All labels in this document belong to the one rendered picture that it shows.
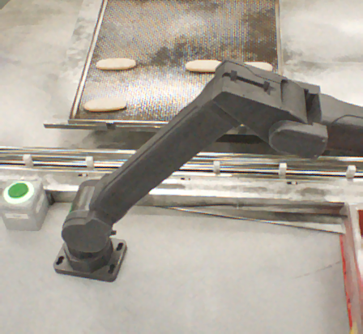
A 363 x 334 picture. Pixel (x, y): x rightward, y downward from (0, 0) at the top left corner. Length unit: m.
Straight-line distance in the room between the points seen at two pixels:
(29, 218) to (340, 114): 0.63
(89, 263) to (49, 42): 0.90
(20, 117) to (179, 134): 0.74
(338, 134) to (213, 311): 0.40
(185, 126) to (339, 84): 0.65
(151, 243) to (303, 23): 0.74
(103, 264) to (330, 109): 0.50
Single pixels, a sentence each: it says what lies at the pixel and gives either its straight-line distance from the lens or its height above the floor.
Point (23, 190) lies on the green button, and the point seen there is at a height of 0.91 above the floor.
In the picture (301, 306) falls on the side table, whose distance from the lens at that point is 0.90.
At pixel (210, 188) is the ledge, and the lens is 0.99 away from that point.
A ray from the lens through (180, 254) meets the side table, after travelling 0.94.
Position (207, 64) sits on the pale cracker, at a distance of 1.22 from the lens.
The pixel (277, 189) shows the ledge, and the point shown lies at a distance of 1.00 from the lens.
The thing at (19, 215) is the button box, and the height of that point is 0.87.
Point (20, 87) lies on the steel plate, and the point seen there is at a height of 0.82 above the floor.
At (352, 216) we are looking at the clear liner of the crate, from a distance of 0.90.
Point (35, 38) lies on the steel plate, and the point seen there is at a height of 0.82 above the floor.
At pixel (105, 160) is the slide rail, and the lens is 1.09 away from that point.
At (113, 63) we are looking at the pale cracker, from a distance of 1.25.
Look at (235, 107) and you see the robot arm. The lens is 0.59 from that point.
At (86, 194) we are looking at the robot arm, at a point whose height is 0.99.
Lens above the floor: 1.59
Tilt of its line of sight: 43 degrees down
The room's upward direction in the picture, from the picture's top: 3 degrees counter-clockwise
